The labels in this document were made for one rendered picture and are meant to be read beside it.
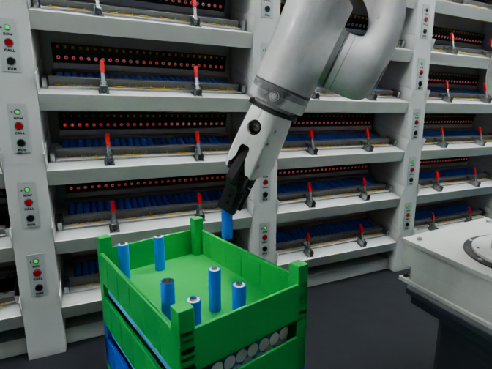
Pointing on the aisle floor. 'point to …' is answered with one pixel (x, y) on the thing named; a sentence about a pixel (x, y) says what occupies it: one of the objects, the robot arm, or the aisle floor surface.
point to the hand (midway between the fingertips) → (233, 198)
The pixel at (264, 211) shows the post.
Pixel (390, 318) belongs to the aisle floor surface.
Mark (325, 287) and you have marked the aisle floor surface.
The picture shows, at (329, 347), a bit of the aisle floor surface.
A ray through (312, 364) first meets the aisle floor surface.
